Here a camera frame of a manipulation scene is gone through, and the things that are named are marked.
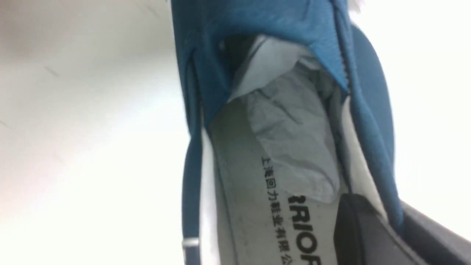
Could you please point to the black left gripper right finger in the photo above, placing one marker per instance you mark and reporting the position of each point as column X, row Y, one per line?
column 433, row 242

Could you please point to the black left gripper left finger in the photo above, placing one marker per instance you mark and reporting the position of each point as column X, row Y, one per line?
column 363, row 237

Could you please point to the navy slip-on shoe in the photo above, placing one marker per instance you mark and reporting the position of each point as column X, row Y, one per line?
column 288, row 109

